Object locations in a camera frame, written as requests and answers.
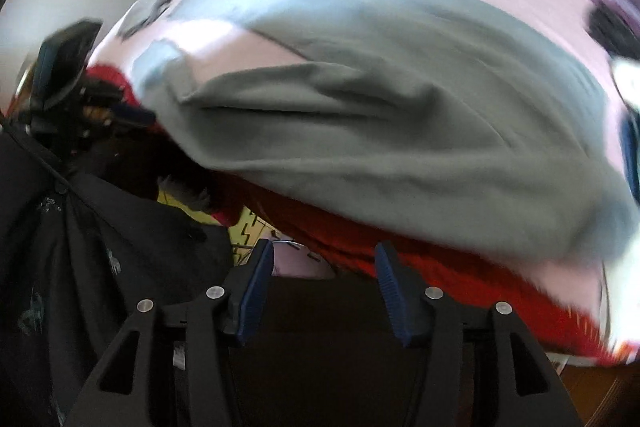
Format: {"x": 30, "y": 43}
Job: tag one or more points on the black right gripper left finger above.
{"x": 246, "y": 288}

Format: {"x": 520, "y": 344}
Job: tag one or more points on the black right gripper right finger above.
{"x": 403, "y": 291}

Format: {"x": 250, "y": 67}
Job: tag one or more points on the grey-green t-shirt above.
{"x": 467, "y": 47}

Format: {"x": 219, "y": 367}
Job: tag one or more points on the red bed skirt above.
{"x": 450, "y": 276}

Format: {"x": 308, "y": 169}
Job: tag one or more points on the blue jeans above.
{"x": 629, "y": 142}

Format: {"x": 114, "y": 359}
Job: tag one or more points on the black garment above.
{"x": 612, "y": 33}

